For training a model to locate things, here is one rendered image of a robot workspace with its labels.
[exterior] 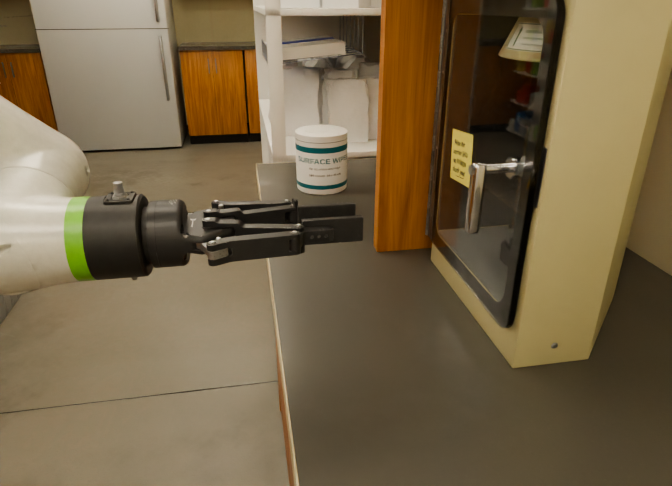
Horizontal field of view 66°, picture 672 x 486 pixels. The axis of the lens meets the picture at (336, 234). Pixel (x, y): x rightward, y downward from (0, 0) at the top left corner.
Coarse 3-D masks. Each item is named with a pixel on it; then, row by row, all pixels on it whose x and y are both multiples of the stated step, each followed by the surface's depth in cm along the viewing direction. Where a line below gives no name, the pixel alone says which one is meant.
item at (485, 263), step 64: (512, 0) 60; (448, 64) 79; (512, 64) 61; (448, 128) 81; (512, 128) 62; (448, 192) 83; (512, 192) 63; (448, 256) 85; (512, 256) 64; (512, 320) 66
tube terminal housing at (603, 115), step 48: (576, 0) 50; (624, 0) 51; (576, 48) 52; (624, 48) 53; (576, 96) 54; (624, 96) 55; (576, 144) 57; (624, 144) 58; (576, 192) 59; (624, 192) 60; (528, 240) 62; (576, 240) 62; (624, 240) 74; (528, 288) 64; (576, 288) 65; (528, 336) 67; (576, 336) 68
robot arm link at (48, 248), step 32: (0, 192) 54; (32, 192) 55; (64, 192) 59; (0, 224) 51; (32, 224) 52; (64, 224) 52; (0, 256) 51; (32, 256) 52; (64, 256) 52; (0, 288) 53; (32, 288) 55
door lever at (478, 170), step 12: (468, 168) 62; (480, 168) 61; (492, 168) 61; (504, 168) 62; (516, 168) 61; (480, 180) 61; (468, 192) 63; (480, 192) 62; (468, 204) 63; (480, 204) 63; (468, 216) 64; (480, 216) 64; (468, 228) 64
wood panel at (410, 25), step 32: (384, 0) 83; (416, 0) 83; (384, 32) 84; (416, 32) 85; (384, 64) 86; (416, 64) 87; (384, 96) 88; (416, 96) 89; (384, 128) 91; (416, 128) 92; (384, 160) 93; (416, 160) 94; (384, 192) 96; (416, 192) 97; (384, 224) 98; (416, 224) 99
